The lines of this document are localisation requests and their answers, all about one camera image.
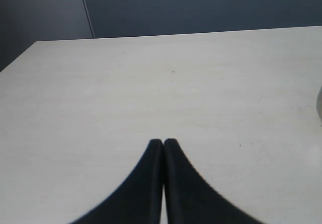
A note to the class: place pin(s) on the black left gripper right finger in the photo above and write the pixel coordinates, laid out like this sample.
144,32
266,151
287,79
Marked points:
189,198

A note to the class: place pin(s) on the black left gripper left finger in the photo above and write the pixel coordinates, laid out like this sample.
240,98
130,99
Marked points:
139,198

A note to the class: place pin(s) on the stainless steel cup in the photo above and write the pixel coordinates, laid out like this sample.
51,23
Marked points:
319,103

